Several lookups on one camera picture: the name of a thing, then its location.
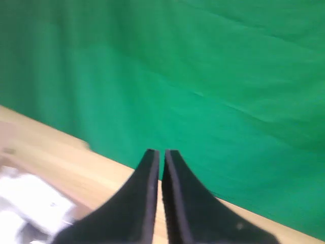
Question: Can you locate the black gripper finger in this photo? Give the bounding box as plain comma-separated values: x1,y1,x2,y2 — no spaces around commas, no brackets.
52,148,160,244
161,149,280,244

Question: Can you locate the white bottle with black cap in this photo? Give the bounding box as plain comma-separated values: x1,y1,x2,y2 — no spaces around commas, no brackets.
0,166,77,237

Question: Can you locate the brown cardboard box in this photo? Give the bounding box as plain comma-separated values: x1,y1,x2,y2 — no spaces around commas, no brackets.
0,120,94,244

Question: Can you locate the green backdrop cloth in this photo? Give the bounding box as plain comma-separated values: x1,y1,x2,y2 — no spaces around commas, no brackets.
0,0,325,241

